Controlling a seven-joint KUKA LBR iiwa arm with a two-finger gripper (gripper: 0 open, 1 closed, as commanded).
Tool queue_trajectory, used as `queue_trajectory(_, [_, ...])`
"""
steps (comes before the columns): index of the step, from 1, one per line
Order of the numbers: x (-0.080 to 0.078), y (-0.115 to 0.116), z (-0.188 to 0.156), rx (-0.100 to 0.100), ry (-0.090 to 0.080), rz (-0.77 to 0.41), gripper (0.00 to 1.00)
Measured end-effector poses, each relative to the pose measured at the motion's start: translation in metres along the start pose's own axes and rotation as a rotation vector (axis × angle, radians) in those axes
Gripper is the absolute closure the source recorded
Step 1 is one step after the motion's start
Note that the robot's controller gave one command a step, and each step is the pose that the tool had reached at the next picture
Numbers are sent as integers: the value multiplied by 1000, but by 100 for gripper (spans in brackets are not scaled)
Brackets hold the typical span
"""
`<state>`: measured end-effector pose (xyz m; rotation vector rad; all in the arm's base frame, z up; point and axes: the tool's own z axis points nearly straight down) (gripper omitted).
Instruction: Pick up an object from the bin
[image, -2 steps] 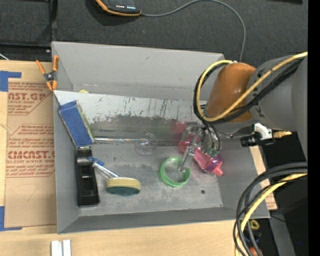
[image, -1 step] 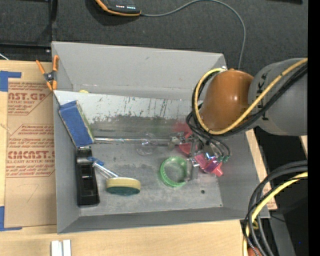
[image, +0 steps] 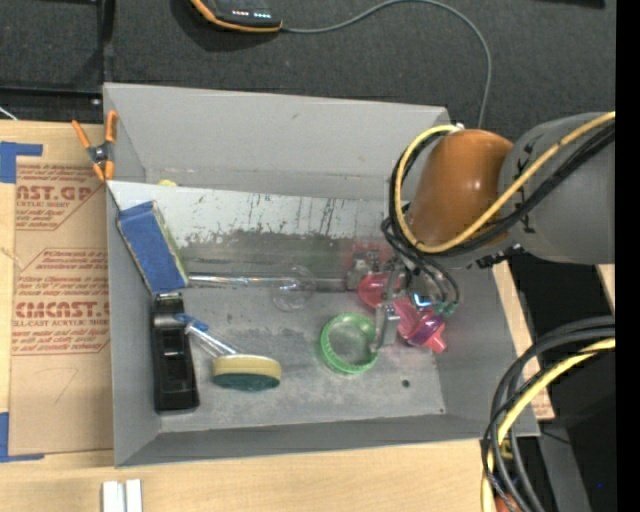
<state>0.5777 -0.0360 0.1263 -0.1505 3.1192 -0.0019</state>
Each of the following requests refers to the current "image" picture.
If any brown cardboard board red print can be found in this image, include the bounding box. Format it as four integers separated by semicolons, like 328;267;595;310
0;118;116;460

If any black tape dispenser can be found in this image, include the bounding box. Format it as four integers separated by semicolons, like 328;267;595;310
151;292;201;414

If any pink and purple plastic toy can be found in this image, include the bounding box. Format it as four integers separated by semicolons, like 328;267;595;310
393;298;447;355

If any blue box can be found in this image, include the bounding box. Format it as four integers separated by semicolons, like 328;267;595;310
115;199;191;297

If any green plastic ring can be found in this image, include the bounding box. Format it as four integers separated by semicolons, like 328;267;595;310
319;312;381;376

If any yellow and green dish brush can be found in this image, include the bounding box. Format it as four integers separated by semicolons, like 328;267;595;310
174;313;283;393

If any grey metal bin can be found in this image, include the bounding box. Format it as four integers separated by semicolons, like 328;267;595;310
102;82;542;469

